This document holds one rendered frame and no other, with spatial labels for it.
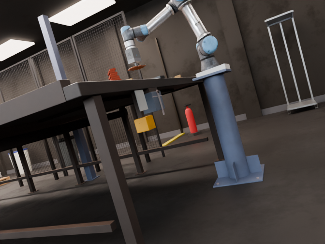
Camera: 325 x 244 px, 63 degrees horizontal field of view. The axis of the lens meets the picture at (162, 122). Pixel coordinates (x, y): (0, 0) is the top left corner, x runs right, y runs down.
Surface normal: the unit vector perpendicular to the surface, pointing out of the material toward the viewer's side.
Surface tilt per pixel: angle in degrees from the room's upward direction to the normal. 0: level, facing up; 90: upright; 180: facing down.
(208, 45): 98
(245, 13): 90
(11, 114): 90
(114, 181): 90
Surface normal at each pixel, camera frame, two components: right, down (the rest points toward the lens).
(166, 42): -0.38, 0.16
